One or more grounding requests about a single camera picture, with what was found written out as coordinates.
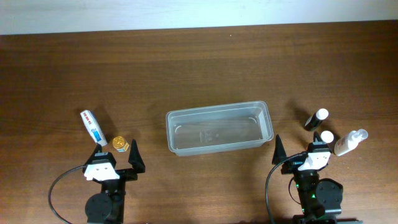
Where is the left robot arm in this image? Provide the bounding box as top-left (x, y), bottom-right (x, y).
top-left (83, 140), bottom-right (146, 223)

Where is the black left camera cable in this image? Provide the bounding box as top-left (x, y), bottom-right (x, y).
top-left (47, 165), bottom-right (88, 224)

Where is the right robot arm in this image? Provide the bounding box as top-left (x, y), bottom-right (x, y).
top-left (265, 132), bottom-right (363, 224)

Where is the orange bottle white cap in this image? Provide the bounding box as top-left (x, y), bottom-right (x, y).
top-left (320, 131), bottom-right (334, 144)

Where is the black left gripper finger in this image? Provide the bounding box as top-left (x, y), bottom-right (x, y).
top-left (128, 139), bottom-right (146, 173)
top-left (84, 144), bottom-right (102, 166)

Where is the white spray bottle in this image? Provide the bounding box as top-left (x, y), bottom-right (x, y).
top-left (333, 129), bottom-right (368, 156)

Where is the black bottle white cap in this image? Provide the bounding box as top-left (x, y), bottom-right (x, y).
top-left (304, 108), bottom-right (329, 131)

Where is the white blue medicine box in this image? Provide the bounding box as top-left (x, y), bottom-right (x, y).
top-left (80, 110), bottom-right (108, 146)

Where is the black camera cable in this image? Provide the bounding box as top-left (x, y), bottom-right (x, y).
top-left (47, 165), bottom-right (88, 224)
top-left (264, 152), bottom-right (308, 224)

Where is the clear plastic container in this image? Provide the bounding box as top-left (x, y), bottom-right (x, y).
top-left (165, 101), bottom-right (274, 157)

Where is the gold lid balm jar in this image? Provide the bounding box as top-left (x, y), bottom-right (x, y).
top-left (112, 136), bottom-right (129, 152)

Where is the black right camera cable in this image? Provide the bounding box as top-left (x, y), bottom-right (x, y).
top-left (264, 152), bottom-right (308, 224)

